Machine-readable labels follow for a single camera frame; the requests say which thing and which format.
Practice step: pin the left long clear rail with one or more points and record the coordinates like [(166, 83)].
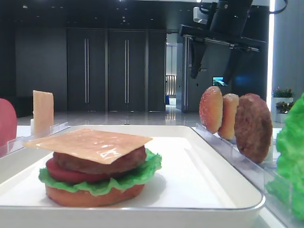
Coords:
[(17, 144)]

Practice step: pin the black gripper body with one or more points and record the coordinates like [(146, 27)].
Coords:
[(222, 22)]

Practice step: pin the right long clear rail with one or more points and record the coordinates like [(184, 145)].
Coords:
[(258, 174)]

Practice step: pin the sesame bun top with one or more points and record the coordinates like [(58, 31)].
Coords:
[(211, 108)]

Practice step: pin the red tomato slice in burger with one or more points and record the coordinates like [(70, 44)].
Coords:
[(62, 175)]

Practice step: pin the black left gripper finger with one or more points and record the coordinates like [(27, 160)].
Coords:
[(198, 49)]

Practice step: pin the brown patty in burger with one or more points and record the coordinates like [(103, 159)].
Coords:
[(125, 163)]

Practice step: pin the standing red tomato slice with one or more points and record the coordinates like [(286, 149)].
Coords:
[(8, 122)]

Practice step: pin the standing green lettuce leaf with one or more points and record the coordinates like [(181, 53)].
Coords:
[(291, 152)]

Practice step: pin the orange cheese slice on burger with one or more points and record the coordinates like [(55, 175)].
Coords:
[(98, 146)]

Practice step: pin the burger bottom bun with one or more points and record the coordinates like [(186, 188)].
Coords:
[(83, 198)]

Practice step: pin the white rectangular tray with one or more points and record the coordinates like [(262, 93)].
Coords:
[(195, 188)]

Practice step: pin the green lettuce in burger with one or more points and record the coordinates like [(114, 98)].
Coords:
[(140, 175)]

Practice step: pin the standing brown meat patty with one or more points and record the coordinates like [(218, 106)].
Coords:
[(253, 127)]

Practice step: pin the standing orange cheese slice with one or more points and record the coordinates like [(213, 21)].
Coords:
[(43, 111)]

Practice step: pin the wall screen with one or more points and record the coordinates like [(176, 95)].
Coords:
[(218, 81)]

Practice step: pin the potted plant white planter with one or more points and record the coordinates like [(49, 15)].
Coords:
[(281, 103)]

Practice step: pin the long clear rail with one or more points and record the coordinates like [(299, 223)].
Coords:
[(258, 174), (17, 144)]

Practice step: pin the dark double doors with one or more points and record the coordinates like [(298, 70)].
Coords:
[(116, 70)]

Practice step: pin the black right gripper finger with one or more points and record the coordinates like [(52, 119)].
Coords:
[(236, 60)]

